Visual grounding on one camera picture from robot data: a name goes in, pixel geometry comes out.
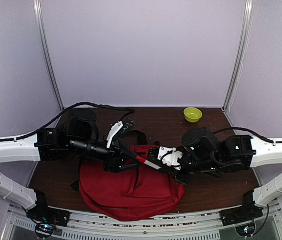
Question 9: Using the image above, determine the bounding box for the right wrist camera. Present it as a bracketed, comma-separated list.
[147, 146, 183, 171]

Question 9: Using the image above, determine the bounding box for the aluminium frame post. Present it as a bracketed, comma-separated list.
[33, 0, 64, 111]
[223, 0, 254, 114]

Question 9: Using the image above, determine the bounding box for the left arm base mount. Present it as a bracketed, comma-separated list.
[24, 190, 70, 240]

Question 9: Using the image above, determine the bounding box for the left aluminium frame post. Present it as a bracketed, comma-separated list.
[33, 0, 64, 111]

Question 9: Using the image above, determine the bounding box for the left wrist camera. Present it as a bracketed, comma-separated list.
[106, 118, 135, 149]

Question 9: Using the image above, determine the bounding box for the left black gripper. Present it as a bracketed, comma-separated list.
[69, 136, 142, 173]

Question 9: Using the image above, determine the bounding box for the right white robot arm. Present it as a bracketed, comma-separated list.
[169, 127, 282, 221]

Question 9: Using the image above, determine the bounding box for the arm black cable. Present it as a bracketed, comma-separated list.
[213, 126, 282, 145]
[0, 101, 134, 146]

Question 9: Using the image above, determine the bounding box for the yellow-green plastic bowl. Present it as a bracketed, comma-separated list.
[183, 107, 203, 123]

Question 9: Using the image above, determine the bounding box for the red backpack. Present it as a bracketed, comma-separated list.
[70, 129, 185, 222]

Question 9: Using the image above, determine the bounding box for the right aluminium frame post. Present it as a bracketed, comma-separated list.
[223, 0, 254, 114]

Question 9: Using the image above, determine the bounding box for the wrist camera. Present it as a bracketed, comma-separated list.
[147, 146, 183, 171]
[106, 118, 135, 149]

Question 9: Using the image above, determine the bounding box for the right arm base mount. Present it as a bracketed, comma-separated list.
[219, 190, 269, 239]

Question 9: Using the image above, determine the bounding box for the red-capped white marker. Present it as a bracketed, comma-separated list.
[136, 156, 161, 170]

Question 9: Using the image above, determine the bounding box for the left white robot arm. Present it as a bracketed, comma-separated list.
[0, 108, 140, 222]

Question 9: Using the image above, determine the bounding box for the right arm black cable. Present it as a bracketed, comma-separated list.
[213, 126, 282, 145]

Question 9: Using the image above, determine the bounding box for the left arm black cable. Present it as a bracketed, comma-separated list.
[0, 101, 134, 146]

